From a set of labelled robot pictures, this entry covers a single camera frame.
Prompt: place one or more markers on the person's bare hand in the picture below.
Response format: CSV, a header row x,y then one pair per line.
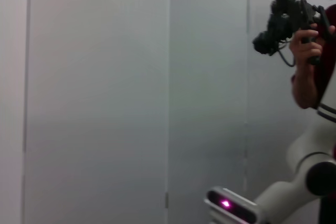
x,y
304,48

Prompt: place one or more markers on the black handheld teleoperation controller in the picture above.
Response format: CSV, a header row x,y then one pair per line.
x,y
286,19

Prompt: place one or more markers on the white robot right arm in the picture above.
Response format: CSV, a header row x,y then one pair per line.
x,y
302,155

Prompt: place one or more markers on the person's bare forearm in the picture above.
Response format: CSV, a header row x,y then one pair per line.
x,y
305,90

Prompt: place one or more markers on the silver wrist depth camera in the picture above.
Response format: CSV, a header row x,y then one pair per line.
x,y
231,205

